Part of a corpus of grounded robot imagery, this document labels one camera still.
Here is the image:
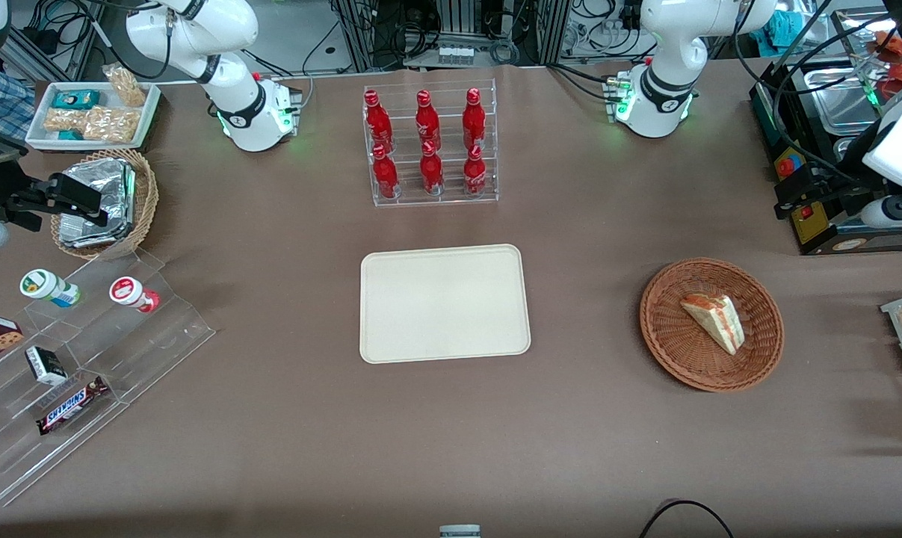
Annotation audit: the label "triangular sandwich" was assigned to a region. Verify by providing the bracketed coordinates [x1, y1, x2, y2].
[680, 294, 746, 356]

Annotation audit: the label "light wicker basket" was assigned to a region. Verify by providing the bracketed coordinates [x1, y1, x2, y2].
[50, 148, 159, 262]

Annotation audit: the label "white rectangular snack tray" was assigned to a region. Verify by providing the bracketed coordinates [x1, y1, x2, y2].
[25, 81, 161, 152]

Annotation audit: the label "round brown wicker basket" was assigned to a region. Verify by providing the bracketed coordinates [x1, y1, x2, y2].
[640, 258, 785, 393]

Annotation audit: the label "beige rectangular tray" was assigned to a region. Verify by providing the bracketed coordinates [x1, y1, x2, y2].
[359, 244, 532, 365]

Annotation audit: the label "foil wrapped packets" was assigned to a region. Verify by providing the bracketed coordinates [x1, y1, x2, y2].
[58, 158, 137, 250]

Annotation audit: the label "black food warmer cabinet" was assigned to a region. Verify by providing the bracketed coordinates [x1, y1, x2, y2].
[750, 7, 902, 257]

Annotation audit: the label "clear bag of nuts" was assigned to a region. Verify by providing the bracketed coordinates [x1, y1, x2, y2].
[83, 106, 142, 144]
[102, 64, 147, 108]
[43, 108, 90, 135]

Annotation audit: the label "red lid yogurt cup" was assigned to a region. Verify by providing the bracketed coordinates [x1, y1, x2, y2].
[109, 276, 161, 314]

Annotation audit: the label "green lid yogurt cup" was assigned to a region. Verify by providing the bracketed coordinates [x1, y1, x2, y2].
[19, 269, 81, 309]

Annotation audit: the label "teal snack box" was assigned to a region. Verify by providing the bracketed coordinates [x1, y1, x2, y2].
[52, 90, 102, 111]

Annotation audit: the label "blue plaid cloth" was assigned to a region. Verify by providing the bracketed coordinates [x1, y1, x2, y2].
[0, 60, 37, 143]

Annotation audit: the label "clear acrylic stepped shelf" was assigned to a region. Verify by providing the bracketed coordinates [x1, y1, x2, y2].
[0, 249, 217, 509]

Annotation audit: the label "small black white carton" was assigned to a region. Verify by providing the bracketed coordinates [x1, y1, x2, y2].
[25, 346, 69, 387]

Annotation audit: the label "Snickers chocolate bar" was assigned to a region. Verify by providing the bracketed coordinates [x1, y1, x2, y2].
[36, 376, 111, 436]

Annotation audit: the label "red cola bottle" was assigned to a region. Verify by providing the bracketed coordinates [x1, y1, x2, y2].
[372, 144, 400, 200]
[462, 87, 488, 150]
[419, 140, 445, 197]
[415, 90, 442, 152]
[463, 145, 488, 198]
[364, 90, 394, 155]

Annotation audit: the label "clear acrylic bottle rack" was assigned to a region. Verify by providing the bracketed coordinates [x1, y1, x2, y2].
[362, 78, 499, 208]

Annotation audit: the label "metal equipment rack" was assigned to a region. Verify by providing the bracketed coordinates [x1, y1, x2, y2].
[331, 0, 571, 69]

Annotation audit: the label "brown table cover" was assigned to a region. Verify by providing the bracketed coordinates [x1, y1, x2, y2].
[0, 60, 902, 538]

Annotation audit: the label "black cable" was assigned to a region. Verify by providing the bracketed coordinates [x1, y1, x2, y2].
[639, 500, 734, 538]

